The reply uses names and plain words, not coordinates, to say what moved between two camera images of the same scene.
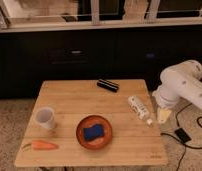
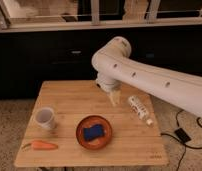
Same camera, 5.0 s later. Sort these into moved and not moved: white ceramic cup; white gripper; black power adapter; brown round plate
Moved: white gripper
Not moved: brown round plate; white ceramic cup; black power adapter
